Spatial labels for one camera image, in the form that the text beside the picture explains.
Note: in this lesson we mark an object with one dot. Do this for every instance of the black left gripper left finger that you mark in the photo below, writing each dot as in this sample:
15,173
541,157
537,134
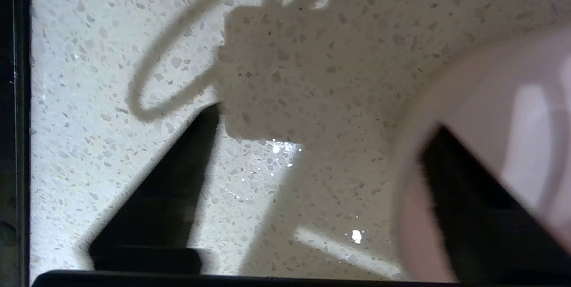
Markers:
169,197

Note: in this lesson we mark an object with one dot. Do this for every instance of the pink plastic bowl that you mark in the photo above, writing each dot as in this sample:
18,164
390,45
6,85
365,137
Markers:
490,99

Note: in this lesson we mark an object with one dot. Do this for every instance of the black induction cooktop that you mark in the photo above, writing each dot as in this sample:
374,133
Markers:
13,122

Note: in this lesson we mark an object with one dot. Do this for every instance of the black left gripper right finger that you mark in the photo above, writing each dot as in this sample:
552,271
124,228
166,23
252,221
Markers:
482,224

